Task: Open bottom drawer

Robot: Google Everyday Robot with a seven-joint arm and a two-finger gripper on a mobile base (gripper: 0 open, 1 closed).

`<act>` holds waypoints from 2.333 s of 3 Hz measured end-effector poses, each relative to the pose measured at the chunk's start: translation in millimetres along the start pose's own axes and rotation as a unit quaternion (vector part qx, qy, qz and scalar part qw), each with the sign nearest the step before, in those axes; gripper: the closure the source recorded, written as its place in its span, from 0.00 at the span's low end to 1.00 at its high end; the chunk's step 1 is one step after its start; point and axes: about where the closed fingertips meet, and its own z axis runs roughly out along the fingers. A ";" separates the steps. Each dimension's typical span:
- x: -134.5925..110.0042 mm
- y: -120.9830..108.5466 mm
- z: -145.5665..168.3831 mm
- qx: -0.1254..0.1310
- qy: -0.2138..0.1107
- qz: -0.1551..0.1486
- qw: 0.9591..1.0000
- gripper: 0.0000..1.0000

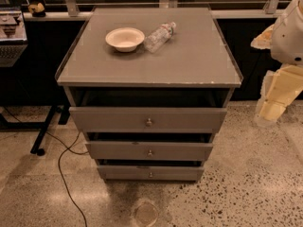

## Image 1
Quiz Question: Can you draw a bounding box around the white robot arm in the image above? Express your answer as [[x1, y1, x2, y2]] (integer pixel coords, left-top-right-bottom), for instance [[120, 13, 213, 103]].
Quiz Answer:
[[251, 0, 303, 127]]

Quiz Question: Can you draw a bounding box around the grey drawer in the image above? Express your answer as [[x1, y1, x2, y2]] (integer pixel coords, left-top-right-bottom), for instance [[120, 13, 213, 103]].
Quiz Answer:
[[85, 141, 212, 161], [70, 107, 226, 133], [98, 166, 204, 182]]

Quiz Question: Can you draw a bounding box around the yellow black tape dispenser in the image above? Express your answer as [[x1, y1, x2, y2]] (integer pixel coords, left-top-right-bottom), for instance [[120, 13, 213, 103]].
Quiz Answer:
[[27, 2, 45, 17]]

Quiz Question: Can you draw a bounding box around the clear plastic water bottle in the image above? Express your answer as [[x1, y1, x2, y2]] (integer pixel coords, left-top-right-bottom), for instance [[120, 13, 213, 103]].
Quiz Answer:
[[144, 22, 176, 53]]

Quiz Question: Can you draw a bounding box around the grey drawer cabinet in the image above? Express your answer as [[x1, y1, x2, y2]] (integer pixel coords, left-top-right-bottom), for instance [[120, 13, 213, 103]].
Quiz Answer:
[[56, 8, 242, 167]]

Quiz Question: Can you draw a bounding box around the black desk frame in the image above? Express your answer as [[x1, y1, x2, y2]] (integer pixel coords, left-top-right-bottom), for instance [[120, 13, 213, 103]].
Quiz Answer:
[[0, 106, 70, 156]]

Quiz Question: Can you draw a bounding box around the black floor cable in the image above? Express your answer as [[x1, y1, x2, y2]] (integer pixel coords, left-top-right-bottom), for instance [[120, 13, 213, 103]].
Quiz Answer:
[[2, 106, 89, 227]]

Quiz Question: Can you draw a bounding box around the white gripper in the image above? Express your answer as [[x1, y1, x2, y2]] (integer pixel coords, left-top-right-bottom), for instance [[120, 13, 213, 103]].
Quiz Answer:
[[250, 25, 303, 127]]

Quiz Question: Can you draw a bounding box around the metal window railing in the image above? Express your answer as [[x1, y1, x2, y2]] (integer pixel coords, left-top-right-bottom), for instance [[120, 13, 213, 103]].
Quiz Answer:
[[18, 0, 303, 21]]

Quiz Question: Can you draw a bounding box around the grey top drawer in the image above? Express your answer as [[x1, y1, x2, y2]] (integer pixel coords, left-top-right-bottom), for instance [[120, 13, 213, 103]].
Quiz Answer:
[[70, 107, 226, 133]]

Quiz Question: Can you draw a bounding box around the grey middle drawer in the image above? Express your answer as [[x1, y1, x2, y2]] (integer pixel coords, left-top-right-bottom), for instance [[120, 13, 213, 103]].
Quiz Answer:
[[85, 141, 212, 161]]

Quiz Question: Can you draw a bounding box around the white paper bowl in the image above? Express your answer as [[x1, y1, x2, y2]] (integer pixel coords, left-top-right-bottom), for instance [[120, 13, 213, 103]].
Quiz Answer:
[[105, 27, 145, 53]]

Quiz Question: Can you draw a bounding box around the grey bottom drawer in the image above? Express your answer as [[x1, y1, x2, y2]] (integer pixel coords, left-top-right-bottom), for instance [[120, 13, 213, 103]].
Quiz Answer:
[[98, 166, 204, 182]]

